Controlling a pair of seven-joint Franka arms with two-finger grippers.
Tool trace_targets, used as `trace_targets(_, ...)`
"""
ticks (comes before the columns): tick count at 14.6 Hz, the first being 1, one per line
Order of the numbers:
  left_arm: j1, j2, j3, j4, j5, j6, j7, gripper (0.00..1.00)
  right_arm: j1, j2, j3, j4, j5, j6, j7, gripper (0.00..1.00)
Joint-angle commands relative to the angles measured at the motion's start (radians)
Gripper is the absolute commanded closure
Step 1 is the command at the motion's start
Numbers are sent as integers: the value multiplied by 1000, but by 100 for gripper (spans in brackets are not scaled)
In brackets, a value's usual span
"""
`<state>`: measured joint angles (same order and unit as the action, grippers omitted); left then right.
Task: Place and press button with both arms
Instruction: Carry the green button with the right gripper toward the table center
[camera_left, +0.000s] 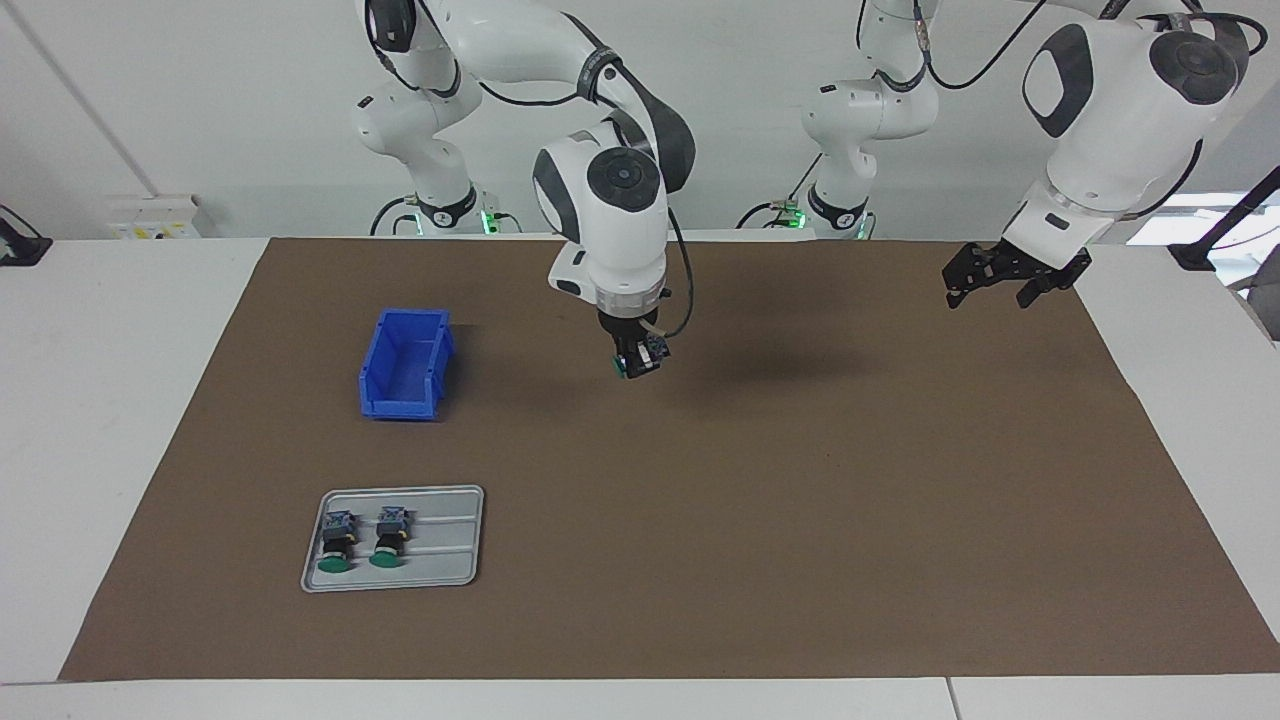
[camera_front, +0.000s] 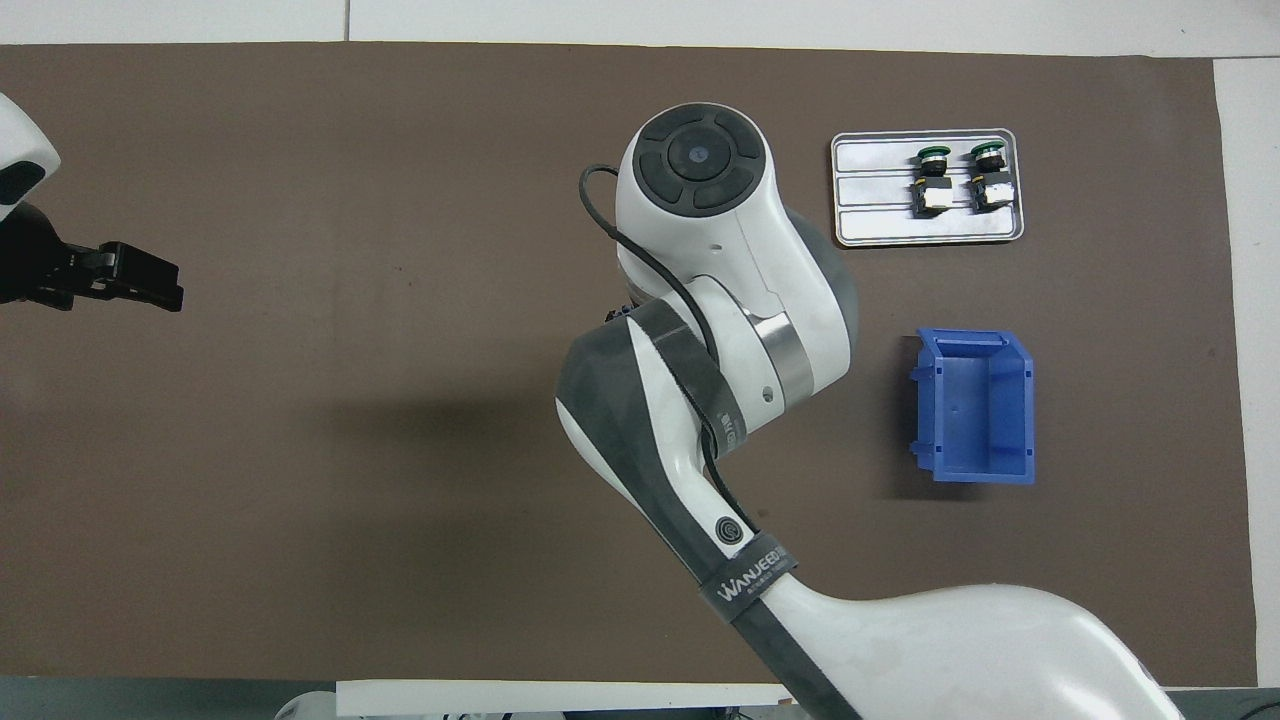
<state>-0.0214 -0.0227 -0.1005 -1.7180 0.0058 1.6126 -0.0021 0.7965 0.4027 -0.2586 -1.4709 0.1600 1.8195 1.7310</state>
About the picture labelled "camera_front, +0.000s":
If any blue plastic storage bin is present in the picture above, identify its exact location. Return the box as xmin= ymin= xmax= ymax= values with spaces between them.
xmin=908 ymin=327 xmax=1037 ymax=486

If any green push button switch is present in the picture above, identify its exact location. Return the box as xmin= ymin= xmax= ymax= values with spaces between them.
xmin=966 ymin=143 xmax=1013 ymax=213
xmin=910 ymin=145 xmax=953 ymax=217

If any brown paper table mat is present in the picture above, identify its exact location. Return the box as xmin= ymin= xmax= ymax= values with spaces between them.
xmin=0 ymin=42 xmax=1259 ymax=689

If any grey metal tray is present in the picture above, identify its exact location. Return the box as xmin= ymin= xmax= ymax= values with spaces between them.
xmin=830 ymin=128 xmax=1027 ymax=249

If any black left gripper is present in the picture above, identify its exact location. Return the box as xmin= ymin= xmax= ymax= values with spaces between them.
xmin=0 ymin=205 xmax=184 ymax=311

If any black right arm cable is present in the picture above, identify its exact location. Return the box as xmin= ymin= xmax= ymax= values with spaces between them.
xmin=578 ymin=163 xmax=761 ymax=546

